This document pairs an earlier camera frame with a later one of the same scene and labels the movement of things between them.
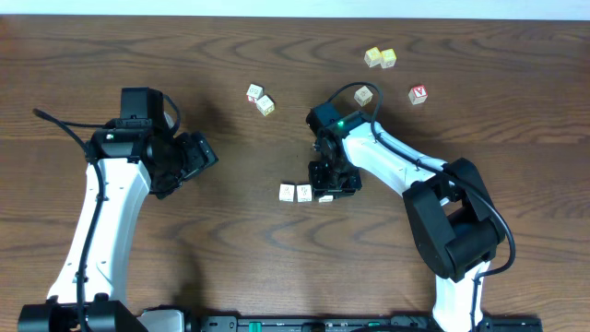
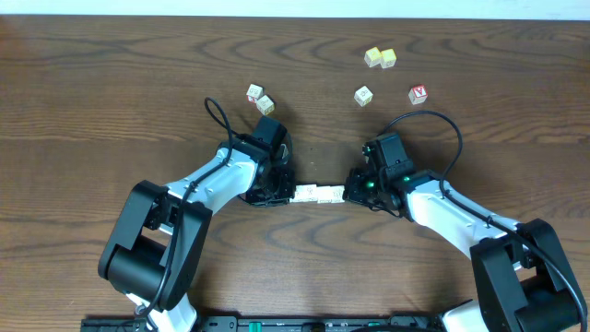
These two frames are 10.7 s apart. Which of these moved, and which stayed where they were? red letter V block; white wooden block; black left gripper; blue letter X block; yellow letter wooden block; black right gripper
Moved: black left gripper; black right gripper
Stayed: yellow letter wooden block; red letter V block; white wooden block; blue letter X block
